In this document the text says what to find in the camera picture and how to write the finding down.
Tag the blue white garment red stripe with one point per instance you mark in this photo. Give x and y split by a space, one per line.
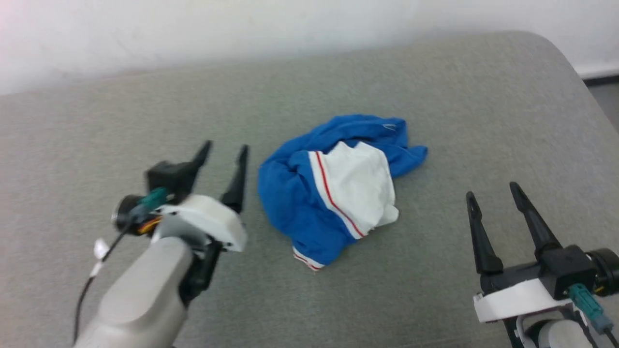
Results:
300 203

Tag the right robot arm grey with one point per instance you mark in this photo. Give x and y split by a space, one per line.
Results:
561 336

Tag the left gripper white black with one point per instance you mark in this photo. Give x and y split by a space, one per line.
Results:
213 220

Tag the dark wall baseboard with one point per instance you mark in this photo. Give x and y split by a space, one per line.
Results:
604 79

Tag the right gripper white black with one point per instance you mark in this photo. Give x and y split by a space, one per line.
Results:
566 270

